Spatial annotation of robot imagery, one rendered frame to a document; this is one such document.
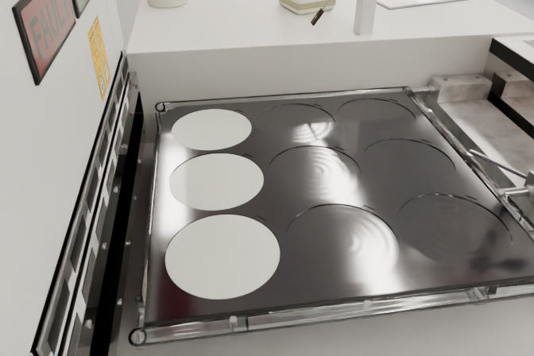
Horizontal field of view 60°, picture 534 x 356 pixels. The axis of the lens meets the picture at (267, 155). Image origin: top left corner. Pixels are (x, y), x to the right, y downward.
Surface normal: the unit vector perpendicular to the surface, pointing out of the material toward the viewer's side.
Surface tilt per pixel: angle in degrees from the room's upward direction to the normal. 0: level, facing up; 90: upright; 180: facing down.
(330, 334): 0
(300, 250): 0
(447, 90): 90
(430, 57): 90
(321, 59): 90
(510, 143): 0
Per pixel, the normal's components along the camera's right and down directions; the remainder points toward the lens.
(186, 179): 0.00, -0.83
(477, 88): 0.14, 0.56
